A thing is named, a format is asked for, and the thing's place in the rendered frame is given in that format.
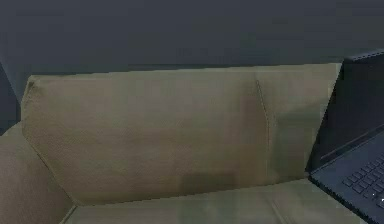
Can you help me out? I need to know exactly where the olive brown sofa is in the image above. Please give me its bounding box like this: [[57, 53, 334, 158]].
[[0, 62, 371, 224]]

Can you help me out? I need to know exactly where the black open laptop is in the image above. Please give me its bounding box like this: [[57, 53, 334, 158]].
[[305, 48, 384, 224]]

